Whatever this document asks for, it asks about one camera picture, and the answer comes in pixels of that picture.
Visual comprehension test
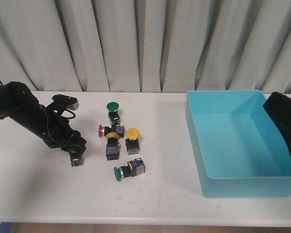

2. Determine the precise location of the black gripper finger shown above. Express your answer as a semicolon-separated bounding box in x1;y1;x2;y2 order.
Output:
263;92;291;156

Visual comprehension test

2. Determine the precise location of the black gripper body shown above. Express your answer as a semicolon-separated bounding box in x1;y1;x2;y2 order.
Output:
39;105;86;154

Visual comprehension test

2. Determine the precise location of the red push button switch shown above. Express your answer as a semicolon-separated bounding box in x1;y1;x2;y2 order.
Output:
69;152;84;167

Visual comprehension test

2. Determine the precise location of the yellow push button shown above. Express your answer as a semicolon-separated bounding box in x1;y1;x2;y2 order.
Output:
105;133;120;161
125;128;140;155

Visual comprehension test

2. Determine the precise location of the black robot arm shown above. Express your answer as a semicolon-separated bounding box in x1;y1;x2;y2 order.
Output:
0;82;291;166

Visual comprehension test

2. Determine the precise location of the light blue plastic box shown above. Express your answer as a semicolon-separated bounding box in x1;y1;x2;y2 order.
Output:
186;90;291;198

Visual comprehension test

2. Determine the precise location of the lying red push button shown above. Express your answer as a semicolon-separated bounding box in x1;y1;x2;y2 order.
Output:
98;124;125;138

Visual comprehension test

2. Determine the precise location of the lying yellow push button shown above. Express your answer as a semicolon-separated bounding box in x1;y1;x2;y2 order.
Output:
105;133;120;161

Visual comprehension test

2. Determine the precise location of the upright green push button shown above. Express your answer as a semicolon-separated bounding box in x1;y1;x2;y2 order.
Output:
106;101;120;124

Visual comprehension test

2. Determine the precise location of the lying green push button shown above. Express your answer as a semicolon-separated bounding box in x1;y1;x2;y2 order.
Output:
113;158;146;182

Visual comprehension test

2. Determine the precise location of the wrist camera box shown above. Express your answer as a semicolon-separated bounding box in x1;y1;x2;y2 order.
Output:
52;94;79;111

